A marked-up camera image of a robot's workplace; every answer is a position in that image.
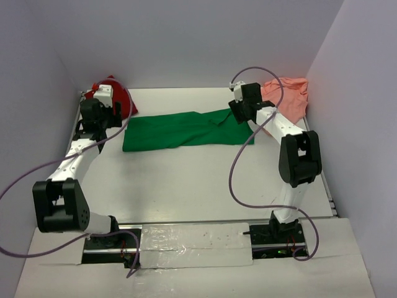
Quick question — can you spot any green t-shirt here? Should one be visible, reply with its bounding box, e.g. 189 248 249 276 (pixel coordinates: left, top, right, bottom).
122 109 252 153

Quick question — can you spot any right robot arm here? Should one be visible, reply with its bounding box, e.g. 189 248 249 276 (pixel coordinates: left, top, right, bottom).
229 81 322 243

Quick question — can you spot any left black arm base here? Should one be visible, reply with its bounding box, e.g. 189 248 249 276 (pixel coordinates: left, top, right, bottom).
81 233 136 269

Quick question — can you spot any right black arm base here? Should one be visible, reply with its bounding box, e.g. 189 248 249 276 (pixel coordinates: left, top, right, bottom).
243 223 308 260

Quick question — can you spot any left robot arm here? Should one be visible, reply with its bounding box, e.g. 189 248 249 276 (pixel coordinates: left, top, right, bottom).
32 98 122 248

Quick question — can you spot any red folded t-shirt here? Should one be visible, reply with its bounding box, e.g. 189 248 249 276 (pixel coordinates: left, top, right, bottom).
97 75 138 120

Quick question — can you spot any salmon pink crumpled t-shirt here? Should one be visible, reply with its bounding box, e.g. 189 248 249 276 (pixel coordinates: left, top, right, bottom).
261 77 308 124

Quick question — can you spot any taped white cardboard panel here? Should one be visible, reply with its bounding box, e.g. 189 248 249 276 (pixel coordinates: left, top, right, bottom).
140 223 253 269

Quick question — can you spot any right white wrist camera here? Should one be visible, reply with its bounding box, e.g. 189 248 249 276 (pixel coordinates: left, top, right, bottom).
229 81 245 102

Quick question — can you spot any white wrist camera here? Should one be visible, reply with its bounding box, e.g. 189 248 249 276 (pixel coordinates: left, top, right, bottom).
229 81 245 102
84 83 113 107

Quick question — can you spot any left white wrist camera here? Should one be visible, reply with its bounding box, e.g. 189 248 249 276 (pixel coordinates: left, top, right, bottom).
84 83 113 107

